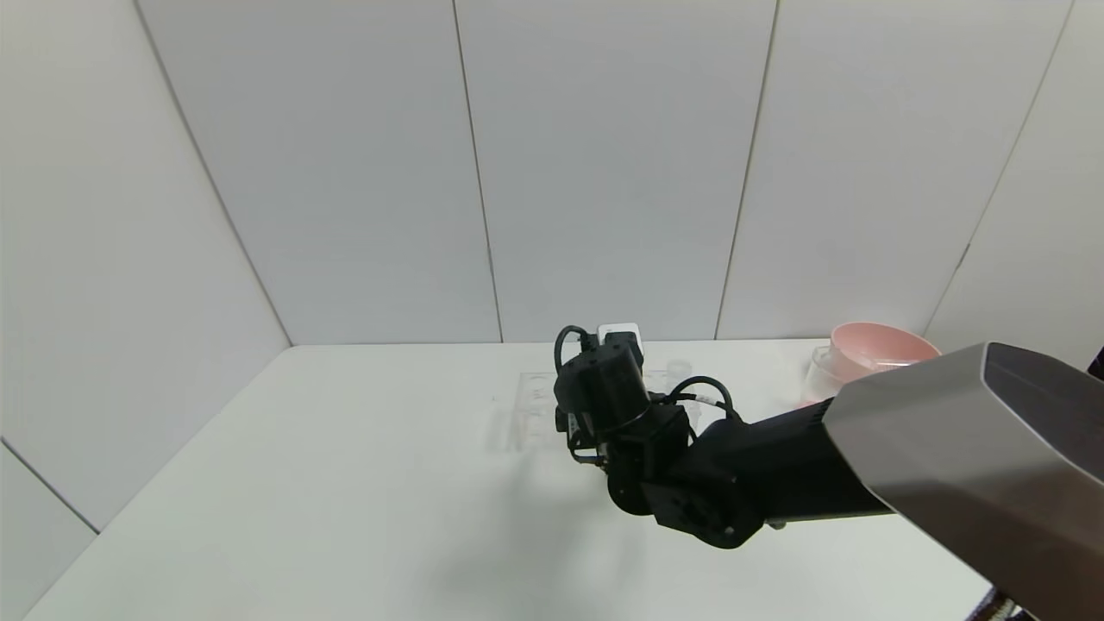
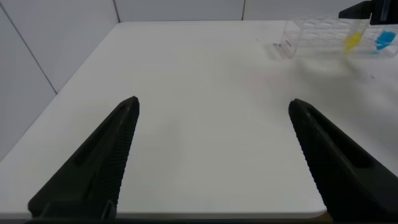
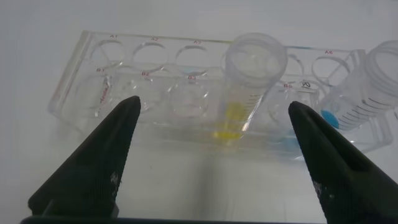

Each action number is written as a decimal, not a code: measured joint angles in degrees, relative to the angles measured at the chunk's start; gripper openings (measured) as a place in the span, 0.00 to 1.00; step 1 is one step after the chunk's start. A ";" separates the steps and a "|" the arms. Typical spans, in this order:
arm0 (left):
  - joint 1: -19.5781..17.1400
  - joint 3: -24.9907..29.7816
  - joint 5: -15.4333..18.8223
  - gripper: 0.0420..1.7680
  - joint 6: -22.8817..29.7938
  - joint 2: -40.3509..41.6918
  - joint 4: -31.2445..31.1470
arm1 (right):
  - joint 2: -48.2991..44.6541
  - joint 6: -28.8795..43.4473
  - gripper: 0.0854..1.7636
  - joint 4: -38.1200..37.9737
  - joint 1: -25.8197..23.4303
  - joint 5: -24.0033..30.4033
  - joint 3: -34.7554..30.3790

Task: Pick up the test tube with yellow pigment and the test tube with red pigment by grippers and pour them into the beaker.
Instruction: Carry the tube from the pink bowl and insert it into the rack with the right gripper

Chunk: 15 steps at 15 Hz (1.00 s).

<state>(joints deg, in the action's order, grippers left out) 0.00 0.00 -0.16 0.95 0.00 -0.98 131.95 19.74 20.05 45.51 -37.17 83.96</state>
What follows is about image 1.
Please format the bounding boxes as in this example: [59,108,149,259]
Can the clear plastic test tube rack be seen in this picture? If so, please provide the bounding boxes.
[514,369,700,452]

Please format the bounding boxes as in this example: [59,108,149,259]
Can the clear glass beaker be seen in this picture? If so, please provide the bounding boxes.
[800,344,844,408]

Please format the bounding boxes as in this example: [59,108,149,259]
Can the pink bowl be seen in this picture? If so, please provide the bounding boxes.
[829,322,944,382]

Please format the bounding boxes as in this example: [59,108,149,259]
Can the black cable loop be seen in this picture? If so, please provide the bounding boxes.
[554,324,598,373]

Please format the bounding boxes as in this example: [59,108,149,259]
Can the black cable with white tag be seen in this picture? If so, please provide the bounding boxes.
[667,375,736,425]

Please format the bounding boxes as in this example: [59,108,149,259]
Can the black printed strap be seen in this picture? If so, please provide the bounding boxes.
[964,586,1038,621]

